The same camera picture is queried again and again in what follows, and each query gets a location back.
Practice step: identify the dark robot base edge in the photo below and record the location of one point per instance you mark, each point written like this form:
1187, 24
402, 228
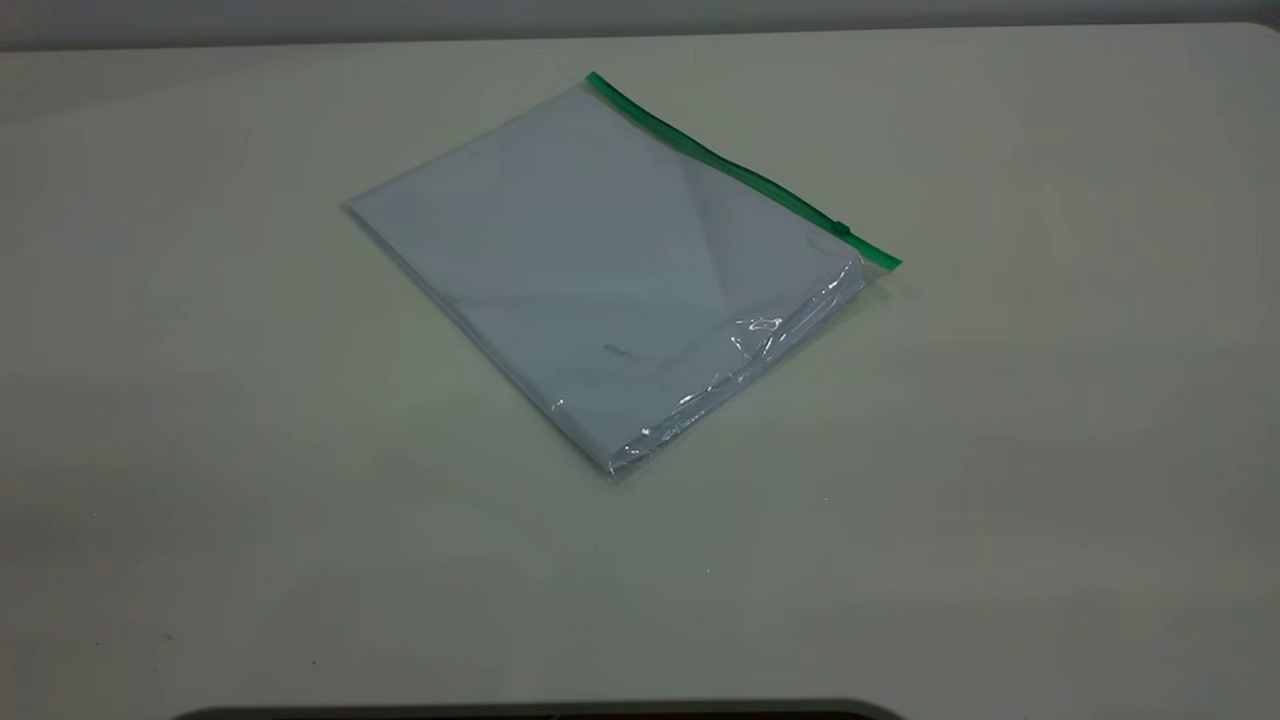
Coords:
540, 712

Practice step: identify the clear zip bag green zipper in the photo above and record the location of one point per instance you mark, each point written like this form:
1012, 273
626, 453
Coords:
760, 190

